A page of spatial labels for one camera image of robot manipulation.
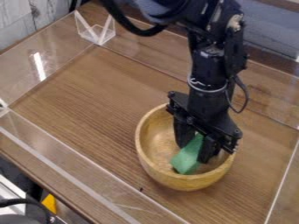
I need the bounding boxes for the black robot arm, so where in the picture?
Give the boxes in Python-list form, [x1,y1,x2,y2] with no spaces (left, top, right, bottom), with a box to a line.
[101,0,249,163]

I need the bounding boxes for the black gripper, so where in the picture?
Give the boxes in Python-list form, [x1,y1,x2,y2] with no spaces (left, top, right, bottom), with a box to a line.
[166,77,243,164]

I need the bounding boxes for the clear acrylic enclosure walls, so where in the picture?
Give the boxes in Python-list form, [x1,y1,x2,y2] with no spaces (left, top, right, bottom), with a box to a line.
[0,16,299,224]

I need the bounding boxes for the yellow black device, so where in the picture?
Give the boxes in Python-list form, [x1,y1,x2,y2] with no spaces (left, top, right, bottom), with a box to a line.
[27,193,75,224]

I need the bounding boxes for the green rectangular block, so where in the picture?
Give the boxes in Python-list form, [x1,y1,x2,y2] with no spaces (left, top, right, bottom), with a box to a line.
[171,134,203,175]

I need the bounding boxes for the brown wooden bowl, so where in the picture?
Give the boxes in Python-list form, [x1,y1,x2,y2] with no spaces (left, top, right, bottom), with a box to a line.
[135,104,235,192]

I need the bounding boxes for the black cable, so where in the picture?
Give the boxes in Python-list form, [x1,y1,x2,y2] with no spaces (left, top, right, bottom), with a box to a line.
[0,198,53,224]

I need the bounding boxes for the clear acrylic corner bracket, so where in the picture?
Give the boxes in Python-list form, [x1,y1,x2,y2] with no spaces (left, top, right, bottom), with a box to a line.
[74,11,117,46]

